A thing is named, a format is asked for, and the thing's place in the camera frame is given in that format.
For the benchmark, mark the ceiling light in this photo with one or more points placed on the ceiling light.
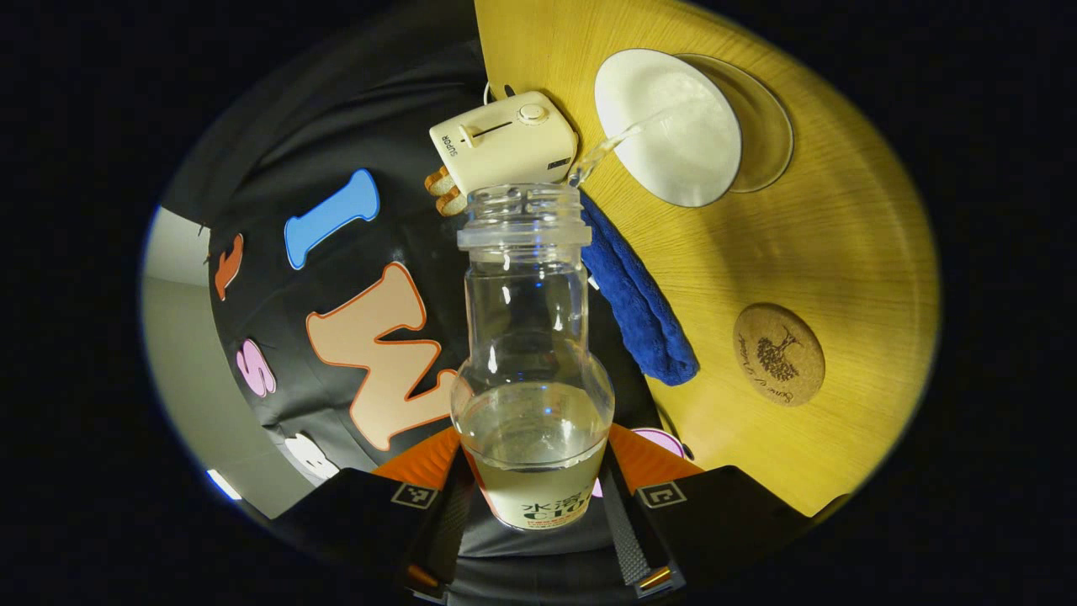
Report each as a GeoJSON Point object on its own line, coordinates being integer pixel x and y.
{"type": "Point", "coordinates": [224, 485]}

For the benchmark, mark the cream toaster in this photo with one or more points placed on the cream toaster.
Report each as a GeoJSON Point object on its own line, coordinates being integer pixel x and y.
{"type": "Point", "coordinates": [505, 143]}

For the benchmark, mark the blue towel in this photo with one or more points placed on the blue towel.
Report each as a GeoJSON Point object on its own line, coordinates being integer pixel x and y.
{"type": "Point", "coordinates": [648, 320]}

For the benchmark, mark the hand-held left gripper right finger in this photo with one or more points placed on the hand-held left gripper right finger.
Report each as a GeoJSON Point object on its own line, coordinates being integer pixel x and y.
{"type": "Point", "coordinates": [627, 539]}

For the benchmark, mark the black backdrop cloth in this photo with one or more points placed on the black backdrop cloth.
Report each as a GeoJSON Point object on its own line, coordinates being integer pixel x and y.
{"type": "Point", "coordinates": [379, 126]}

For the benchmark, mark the toast slice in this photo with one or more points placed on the toast slice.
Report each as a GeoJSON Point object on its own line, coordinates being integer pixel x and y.
{"type": "Point", "coordinates": [437, 180]}
{"type": "Point", "coordinates": [453, 202]}

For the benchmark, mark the cream teacup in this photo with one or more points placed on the cream teacup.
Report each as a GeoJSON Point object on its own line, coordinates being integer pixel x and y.
{"type": "Point", "coordinates": [665, 126]}

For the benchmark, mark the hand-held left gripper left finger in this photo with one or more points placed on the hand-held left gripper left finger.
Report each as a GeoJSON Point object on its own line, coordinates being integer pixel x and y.
{"type": "Point", "coordinates": [448, 526]}

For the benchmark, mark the round cork coaster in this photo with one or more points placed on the round cork coaster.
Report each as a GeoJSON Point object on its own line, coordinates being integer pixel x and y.
{"type": "Point", "coordinates": [778, 353]}

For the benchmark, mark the clear water bottle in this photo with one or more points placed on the clear water bottle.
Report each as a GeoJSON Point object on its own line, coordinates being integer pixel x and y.
{"type": "Point", "coordinates": [530, 337]}

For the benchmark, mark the cream saucer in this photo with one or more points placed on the cream saucer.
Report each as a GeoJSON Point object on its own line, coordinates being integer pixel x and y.
{"type": "Point", "coordinates": [766, 126]}

